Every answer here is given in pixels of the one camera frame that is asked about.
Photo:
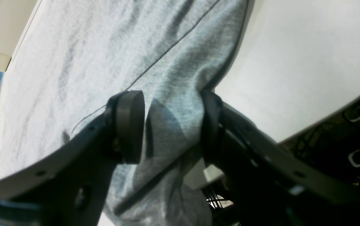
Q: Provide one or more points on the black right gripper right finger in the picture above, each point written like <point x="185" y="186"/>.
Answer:
<point x="268" y="186"/>

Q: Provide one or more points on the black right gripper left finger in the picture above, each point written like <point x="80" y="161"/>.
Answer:
<point x="70" y="186"/>

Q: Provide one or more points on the grey T-shirt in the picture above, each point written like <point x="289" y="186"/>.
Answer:
<point x="82" y="52"/>

